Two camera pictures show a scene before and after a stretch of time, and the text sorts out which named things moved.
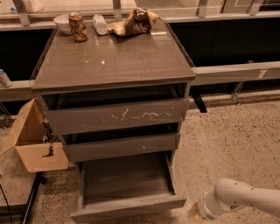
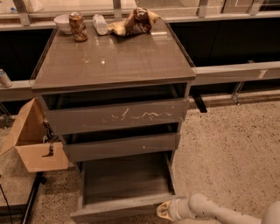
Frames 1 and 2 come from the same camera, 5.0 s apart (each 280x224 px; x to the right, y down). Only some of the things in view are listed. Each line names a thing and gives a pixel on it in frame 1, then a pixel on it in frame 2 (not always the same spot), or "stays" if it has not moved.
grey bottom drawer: (125, 185) stays
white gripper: (201, 208) -> (176, 209)
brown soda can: (78, 26) stays
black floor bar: (39, 179) stays
